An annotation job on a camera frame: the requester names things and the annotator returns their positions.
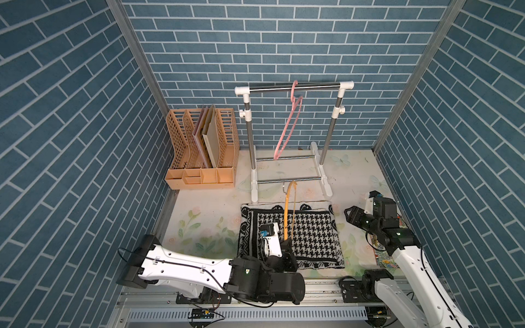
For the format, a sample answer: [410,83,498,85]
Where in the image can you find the orange clothes hanger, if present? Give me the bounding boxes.
[283,180,298,241]

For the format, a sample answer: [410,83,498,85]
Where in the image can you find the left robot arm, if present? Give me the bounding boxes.
[116,235,306,305]

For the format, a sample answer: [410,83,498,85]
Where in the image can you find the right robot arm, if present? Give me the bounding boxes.
[344,191,473,327]

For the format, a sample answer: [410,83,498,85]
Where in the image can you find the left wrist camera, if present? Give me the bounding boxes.
[259,222,282,258]

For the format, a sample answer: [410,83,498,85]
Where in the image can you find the aluminium mounting rail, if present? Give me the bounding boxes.
[109,270,472,327]

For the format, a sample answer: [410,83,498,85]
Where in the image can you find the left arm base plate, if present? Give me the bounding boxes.
[176,287,232,306]

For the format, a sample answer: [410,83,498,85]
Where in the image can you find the houndstooth black white scarf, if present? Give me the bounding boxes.
[237,201,345,269]

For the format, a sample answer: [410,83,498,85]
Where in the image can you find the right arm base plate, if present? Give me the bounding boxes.
[338,276,381,303]

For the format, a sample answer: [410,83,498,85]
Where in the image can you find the left green circuit board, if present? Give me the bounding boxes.
[189,308,215,321]

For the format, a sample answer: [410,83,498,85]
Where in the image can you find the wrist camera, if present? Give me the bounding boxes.
[364,191,382,215]
[259,222,282,258]

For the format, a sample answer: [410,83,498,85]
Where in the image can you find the orange plastic file organizer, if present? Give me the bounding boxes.
[165,105,239,190]

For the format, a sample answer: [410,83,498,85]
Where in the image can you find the colourful picture book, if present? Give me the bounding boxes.
[367,221,406,269]

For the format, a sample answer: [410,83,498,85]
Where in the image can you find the pink clothes hanger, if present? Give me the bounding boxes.
[273,80,303,161]

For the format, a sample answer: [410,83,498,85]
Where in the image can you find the white steel clothes rack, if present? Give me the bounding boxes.
[234,80,355,204]

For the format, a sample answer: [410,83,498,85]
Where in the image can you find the beige folder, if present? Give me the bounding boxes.
[202,105,220,168]

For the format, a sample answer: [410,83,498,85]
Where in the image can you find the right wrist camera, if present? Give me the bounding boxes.
[364,191,382,215]

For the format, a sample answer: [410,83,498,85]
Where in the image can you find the right circuit board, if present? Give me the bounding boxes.
[365,306,391,327]

